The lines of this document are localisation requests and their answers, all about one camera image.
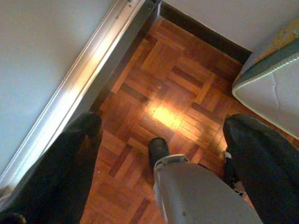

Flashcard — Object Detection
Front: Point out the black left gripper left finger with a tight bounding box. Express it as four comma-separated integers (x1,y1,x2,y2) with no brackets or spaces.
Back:
0,112,103,224

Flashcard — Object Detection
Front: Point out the aluminium sliding door frame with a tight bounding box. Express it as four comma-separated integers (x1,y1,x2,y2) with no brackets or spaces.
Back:
0,0,162,203

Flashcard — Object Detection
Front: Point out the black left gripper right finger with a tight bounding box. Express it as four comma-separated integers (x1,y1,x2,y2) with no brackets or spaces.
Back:
223,113,299,224

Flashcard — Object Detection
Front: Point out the dark wooden skirting board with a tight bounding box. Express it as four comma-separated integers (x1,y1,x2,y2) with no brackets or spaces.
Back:
160,1,252,65

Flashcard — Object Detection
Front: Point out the white quilted mattress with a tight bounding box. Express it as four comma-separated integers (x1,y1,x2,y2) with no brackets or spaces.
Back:
232,39,299,140

